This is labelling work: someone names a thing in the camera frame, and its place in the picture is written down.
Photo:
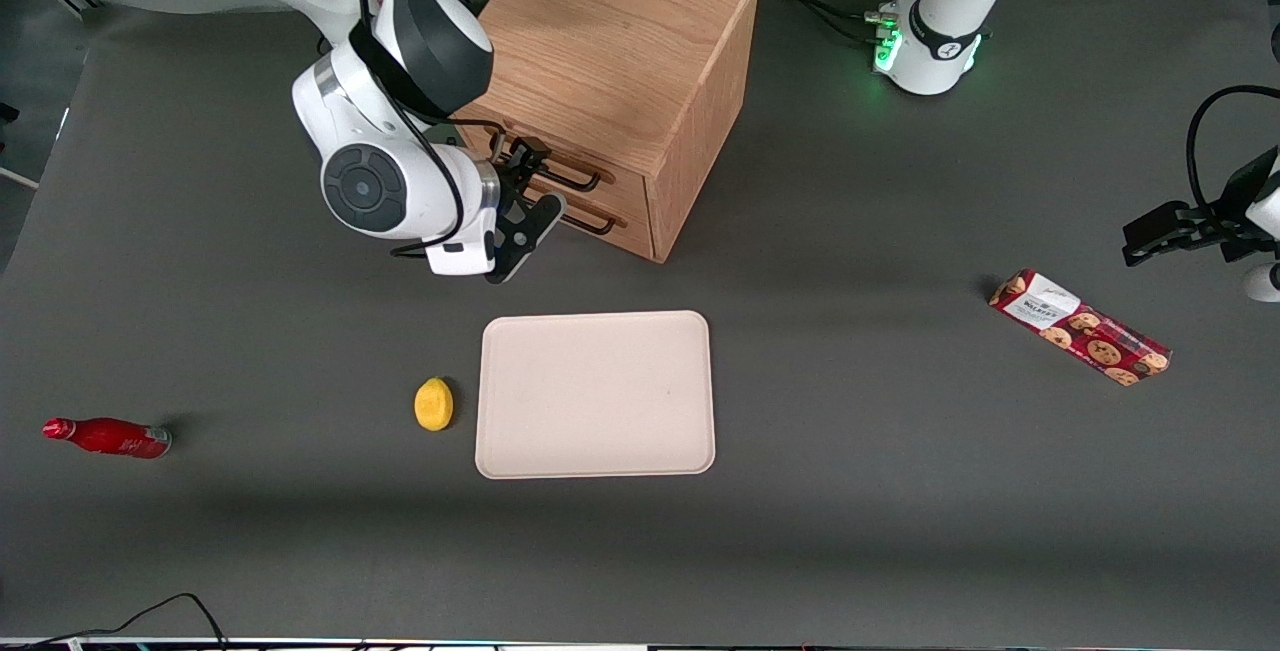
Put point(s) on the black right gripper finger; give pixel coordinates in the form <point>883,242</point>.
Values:
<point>512,203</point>
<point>530,156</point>

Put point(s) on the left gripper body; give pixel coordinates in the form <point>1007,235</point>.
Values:
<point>1226,218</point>

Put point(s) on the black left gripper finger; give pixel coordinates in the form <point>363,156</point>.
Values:
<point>1160,229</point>
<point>1250,247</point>

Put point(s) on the wooden cutting board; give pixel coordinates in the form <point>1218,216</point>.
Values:
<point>625,186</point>

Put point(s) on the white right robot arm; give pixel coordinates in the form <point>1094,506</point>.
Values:
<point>400,191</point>

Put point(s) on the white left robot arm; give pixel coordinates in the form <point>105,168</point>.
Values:
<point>940,61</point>

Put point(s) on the wooden drawer cabinet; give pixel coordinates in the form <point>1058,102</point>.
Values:
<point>620,41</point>

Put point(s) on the red tartan cookie box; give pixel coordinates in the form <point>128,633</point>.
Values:
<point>1085,331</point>

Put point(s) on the yellow lemon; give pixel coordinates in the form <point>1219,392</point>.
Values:
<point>434,405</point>

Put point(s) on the beige rectangular tray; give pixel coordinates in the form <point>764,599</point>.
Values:
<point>595,396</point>

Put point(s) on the red bottle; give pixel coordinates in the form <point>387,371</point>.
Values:
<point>110,436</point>

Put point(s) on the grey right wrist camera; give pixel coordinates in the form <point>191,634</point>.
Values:
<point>542,219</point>

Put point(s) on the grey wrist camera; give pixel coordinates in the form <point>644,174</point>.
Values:
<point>542,219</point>
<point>1265,283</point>

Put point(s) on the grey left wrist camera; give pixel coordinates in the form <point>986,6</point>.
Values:
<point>1265,283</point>

